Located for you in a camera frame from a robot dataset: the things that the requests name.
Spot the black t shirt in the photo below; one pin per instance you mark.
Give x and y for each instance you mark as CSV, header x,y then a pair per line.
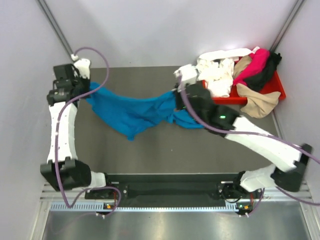
x,y
258,81

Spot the white t shirt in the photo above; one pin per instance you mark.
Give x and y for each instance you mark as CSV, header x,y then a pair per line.
x,y
216,68

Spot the grey slotted cable duct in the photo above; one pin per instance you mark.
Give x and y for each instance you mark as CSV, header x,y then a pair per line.
x,y
107,207

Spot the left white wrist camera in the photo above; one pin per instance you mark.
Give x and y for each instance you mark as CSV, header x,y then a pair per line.
x,y
82,66

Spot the pink t shirt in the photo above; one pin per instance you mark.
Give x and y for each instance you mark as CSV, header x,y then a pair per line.
x,y
250,65

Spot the blue t shirt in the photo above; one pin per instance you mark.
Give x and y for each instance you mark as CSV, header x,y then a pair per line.
x,y
131,116

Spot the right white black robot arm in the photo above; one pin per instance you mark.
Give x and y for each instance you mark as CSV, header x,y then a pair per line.
x,y
288,162

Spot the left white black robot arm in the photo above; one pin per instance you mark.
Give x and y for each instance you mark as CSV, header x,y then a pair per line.
x,y
63,165

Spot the red plastic bin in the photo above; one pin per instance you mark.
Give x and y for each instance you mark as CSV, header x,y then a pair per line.
x,y
274,84

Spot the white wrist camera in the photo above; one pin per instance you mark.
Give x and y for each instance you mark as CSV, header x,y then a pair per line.
x,y
187,74
82,66

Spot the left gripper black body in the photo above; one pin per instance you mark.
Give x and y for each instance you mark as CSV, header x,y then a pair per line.
x,y
82,84

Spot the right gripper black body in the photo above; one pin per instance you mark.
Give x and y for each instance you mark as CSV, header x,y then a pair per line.
x,y
179,102

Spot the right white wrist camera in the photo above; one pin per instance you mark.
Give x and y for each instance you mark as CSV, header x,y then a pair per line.
x,y
187,74

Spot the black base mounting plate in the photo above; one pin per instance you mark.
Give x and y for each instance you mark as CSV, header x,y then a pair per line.
x,y
178,190

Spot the beige t shirt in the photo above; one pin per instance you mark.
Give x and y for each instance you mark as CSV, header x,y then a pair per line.
x,y
258,104

